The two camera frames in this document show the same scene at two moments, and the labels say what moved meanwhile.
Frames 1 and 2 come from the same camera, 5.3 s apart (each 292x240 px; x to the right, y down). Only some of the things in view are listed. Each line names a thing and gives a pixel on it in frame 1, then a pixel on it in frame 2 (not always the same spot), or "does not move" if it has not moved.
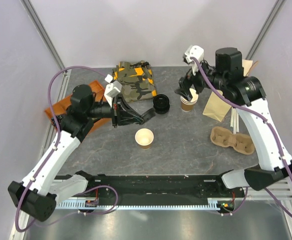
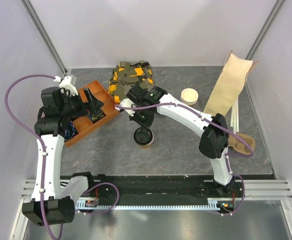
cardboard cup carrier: x=224 y=137 does not move
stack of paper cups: x=186 y=105 does not move
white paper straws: x=234 y=120 does not move
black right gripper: x=190 y=79 → x=144 y=124
